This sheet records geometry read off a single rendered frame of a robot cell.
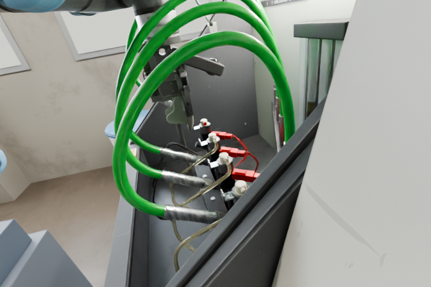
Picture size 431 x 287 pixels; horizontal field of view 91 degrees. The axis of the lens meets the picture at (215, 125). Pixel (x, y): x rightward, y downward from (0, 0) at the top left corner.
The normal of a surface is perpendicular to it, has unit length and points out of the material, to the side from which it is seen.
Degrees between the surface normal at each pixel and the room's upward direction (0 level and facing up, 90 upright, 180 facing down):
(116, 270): 0
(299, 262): 76
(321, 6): 90
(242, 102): 90
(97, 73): 90
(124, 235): 0
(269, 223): 90
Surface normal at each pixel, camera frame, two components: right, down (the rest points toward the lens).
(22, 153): 0.14, 0.43
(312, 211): -0.96, 0.04
